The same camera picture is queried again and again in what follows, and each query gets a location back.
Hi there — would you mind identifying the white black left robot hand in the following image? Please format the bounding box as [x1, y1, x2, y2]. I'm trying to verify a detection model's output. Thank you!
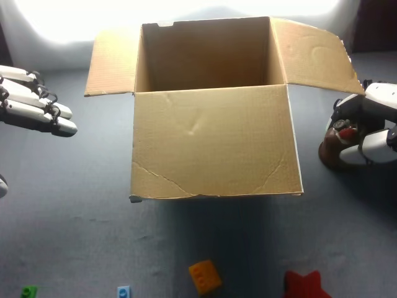
[0, 65, 78, 199]

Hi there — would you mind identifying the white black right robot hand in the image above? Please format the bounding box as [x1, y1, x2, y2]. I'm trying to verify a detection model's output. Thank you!
[324, 79, 397, 167]

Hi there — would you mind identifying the cardboard box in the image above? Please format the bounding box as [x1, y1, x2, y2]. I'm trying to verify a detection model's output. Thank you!
[83, 16, 367, 203]

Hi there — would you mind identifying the dark background panel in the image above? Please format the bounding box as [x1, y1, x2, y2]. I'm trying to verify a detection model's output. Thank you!
[352, 0, 397, 54]

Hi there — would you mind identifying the grey table cloth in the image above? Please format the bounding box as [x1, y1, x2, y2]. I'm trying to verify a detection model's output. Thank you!
[0, 51, 397, 298]

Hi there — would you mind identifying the green toy building block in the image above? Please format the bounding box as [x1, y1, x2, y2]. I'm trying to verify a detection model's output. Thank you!
[20, 284, 38, 298]

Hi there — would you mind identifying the red star toy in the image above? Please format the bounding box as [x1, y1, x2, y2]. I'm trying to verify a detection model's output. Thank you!
[281, 269, 332, 298]

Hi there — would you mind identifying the orange toy building block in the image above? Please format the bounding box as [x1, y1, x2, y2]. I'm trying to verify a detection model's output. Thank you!
[187, 259, 223, 296]

